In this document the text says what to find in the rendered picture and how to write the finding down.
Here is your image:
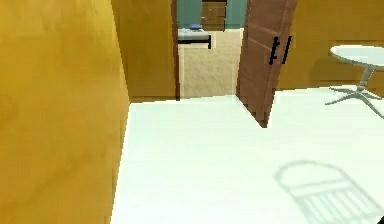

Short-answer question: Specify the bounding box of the brown wooden room door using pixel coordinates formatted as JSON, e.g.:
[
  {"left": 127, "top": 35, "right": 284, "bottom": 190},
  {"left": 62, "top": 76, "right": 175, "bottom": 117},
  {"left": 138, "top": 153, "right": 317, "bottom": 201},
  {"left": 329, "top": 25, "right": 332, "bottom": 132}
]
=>
[{"left": 235, "top": 0, "right": 300, "bottom": 129}]

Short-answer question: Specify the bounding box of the brown wooden chest of drawers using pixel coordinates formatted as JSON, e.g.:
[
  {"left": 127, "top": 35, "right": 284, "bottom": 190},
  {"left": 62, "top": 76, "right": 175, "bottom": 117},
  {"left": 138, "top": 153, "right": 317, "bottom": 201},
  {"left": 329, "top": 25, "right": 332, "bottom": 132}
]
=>
[{"left": 200, "top": 0, "right": 228, "bottom": 32}]

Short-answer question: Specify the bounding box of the bed with black frame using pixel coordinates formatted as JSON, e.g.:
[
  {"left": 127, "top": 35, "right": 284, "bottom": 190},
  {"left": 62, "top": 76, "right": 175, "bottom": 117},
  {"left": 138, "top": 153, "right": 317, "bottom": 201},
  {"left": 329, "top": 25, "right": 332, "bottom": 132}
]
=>
[{"left": 177, "top": 27, "right": 213, "bottom": 50}]

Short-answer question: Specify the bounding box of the black door handle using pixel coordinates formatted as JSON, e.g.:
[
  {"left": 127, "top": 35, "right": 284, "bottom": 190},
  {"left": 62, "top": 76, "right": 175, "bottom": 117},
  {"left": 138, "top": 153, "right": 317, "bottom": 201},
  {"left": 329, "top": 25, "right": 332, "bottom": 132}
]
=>
[
  {"left": 281, "top": 35, "right": 293, "bottom": 65},
  {"left": 268, "top": 36, "right": 281, "bottom": 66}
]

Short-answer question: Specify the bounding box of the white round pedestal table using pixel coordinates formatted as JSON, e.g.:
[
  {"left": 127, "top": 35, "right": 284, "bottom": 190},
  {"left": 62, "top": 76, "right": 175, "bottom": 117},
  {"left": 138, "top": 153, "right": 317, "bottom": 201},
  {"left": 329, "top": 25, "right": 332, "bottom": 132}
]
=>
[{"left": 324, "top": 44, "right": 384, "bottom": 120}]

